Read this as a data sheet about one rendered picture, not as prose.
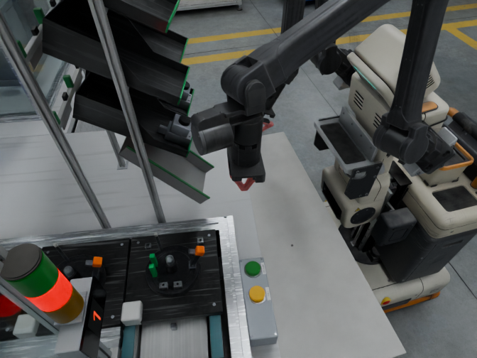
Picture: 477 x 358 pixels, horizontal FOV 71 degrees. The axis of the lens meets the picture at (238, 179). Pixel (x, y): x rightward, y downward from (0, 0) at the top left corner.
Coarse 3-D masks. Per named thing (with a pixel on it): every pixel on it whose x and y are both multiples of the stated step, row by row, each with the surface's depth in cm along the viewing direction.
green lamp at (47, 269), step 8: (40, 264) 41; (48, 264) 43; (40, 272) 41; (48, 272) 43; (56, 272) 45; (24, 280) 40; (32, 280) 41; (40, 280) 42; (48, 280) 43; (56, 280) 45; (16, 288) 41; (24, 288) 41; (32, 288) 42; (40, 288) 43; (48, 288) 44; (32, 296) 43
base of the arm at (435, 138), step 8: (432, 136) 84; (432, 144) 83; (440, 144) 84; (448, 144) 85; (432, 152) 84; (440, 152) 85; (448, 152) 85; (424, 160) 85; (432, 160) 86; (440, 160) 85; (448, 160) 84; (424, 168) 87; (432, 168) 86
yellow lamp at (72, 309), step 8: (72, 288) 50; (72, 296) 49; (80, 296) 52; (72, 304) 49; (80, 304) 52; (48, 312) 47; (56, 312) 48; (64, 312) 49; (72, 312) 50; (80, 312) 52; (56, 320) 50; (64, 320) 50
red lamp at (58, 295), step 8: (64, 280) 47; (56, 288) 45; (64, 288) 47; (40, 296) 44; (48, 296) 44; (56, 296) 46; (64, 296) 47; (40, 304) 45; (48, 304) 46; (56, 304) 46; (64, 304) 48
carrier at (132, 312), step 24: (144, 240) 94; (168, 240) 94; (192, 240) 94; (144, 264) 89; (168, 264) 83; (216, 264) 89; (144, 288) 85; (168, 288) 83; (192, 288) 85; (216, 288) 85; (144, 312) 81; (168, 312) 81; (192, 312) 81; (216, 312) 81
